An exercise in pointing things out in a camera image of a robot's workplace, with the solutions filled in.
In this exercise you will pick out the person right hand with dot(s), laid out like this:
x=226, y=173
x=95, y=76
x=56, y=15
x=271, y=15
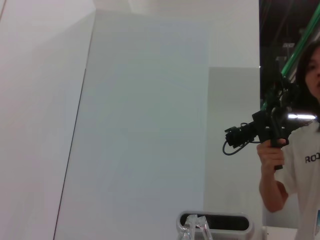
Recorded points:
x=270, y=155

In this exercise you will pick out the black handheld teleoperation controller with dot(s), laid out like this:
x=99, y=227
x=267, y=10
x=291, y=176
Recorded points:
x=262, y=122

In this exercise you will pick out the clear transparent glasses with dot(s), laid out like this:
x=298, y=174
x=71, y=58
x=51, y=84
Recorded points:
x=191, y=225

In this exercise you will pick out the person right forearm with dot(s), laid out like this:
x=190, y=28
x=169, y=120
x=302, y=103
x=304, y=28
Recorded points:
x=271, y=195

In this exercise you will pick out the person in white t-shirt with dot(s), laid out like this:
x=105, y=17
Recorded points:
x=305, y=175

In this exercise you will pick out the green pipe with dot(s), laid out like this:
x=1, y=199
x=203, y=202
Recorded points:
x=300, y=37

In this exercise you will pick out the silver black-faced depth camera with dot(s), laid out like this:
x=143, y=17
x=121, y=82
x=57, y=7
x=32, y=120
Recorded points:
x=225, y=222

